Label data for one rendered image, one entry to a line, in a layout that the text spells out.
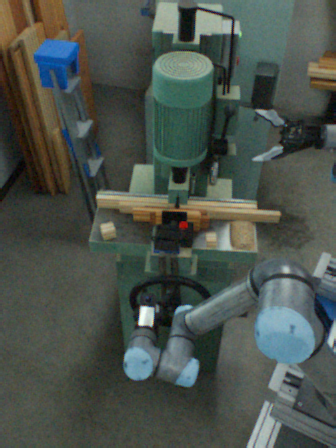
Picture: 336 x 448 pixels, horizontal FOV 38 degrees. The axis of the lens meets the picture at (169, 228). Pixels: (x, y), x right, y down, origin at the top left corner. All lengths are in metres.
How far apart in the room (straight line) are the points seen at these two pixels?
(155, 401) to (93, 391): 0.30
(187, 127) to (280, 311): 0.69
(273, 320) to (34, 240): 2.23
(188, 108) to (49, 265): 1.69
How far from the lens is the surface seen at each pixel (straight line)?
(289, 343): 1.02
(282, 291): 1.03
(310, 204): 3.33
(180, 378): 1.30
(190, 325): 1.32
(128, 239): 1.74
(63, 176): 3.19
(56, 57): 2.31
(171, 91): 1.42
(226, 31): 1.74
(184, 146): 1.52
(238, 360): 2.52
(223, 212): 1.80
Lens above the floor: 2.19
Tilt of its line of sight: 46 degrees down
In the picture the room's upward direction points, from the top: 1 degrees clockwise
